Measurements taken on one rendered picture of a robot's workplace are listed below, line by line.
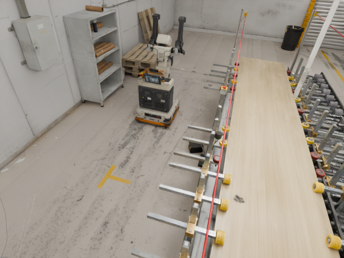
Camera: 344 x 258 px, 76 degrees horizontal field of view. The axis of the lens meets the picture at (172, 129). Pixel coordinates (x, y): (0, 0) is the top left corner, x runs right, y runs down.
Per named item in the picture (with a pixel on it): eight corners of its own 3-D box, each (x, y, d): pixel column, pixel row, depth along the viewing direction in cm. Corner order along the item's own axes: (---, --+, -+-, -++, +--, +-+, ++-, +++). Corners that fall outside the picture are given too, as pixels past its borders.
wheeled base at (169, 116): (169, 129, 376) (169, 116, 361) (134, 121, 389) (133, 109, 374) (179, 108, 428) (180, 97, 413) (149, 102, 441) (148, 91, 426)
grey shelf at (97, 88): (82, 102, 435) (62, 16, 340) (106, 83, 504) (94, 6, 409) (102, 107, 426) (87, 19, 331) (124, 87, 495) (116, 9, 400)
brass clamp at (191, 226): (184, 235, 144) (185, 231, 140) (189, 217, 154) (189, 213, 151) (193, 238, 142) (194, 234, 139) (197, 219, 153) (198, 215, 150)
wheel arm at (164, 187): (158, 189, 170) (158, 186, 168) (160, 185, 173) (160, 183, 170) (224, 207, 160) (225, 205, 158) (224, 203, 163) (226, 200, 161)
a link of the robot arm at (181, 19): (177, 16, 334) (184, 17, 332) (179, 16, 345) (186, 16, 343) (174, 47, 356) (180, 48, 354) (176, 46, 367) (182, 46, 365)
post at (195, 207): (185, 243, 164) (192, 206, 135) (187, 238, 167) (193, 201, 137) (190, 244, 163) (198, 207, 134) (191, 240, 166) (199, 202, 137)
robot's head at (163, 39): (168, 43, 340) (170, 34, 341) (155, 42, 344) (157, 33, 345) (170, 48, 354) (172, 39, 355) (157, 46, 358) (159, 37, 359)
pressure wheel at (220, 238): (216, 229, 147) (214, 242, 144) (217, 229, 140) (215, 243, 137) (225, 232, 146) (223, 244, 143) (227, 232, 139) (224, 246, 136)
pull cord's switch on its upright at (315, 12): (288, 77, 409) (315, 9, 341) (287, 73, 420) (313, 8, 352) (293, 77, 407) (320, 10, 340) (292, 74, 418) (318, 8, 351)
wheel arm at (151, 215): (146, 218, 151) (146, 215, 149) (148, 213, 154) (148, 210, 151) (220, 241, 141) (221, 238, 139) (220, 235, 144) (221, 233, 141)
